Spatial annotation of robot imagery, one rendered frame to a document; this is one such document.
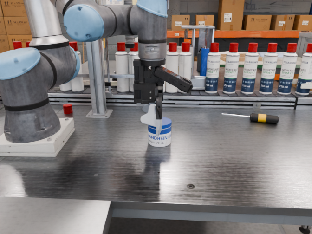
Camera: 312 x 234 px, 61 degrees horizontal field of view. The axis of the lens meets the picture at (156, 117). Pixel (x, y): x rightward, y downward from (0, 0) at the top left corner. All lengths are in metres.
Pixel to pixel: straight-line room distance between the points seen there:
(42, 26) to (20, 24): 3.67
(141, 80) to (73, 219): 0.38
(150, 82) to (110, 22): 0.19
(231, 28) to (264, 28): 0.57
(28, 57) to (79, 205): 0.39
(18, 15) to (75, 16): 3.93
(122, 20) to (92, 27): 0.13
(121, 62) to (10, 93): 0.48
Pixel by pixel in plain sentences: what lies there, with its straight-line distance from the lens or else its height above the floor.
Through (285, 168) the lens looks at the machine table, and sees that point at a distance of 0.75.
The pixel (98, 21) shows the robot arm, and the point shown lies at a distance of 0.61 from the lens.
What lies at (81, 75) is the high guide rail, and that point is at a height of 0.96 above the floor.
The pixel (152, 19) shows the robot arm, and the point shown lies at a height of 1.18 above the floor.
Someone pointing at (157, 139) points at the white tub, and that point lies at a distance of 0.76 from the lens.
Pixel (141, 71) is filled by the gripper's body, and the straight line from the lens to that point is 0.72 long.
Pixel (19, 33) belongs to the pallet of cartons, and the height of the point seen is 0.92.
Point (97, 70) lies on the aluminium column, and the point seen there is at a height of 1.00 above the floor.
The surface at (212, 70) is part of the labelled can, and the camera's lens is 1.10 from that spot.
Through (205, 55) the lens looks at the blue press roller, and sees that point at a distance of 1.14.
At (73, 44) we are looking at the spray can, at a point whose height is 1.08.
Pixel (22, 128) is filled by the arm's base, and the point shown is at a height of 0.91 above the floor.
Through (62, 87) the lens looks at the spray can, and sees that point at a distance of 1.20.
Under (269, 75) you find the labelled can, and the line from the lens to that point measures 1.16.
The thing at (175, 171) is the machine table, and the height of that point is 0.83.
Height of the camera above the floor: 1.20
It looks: 22 degrees down
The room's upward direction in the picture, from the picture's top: straight up
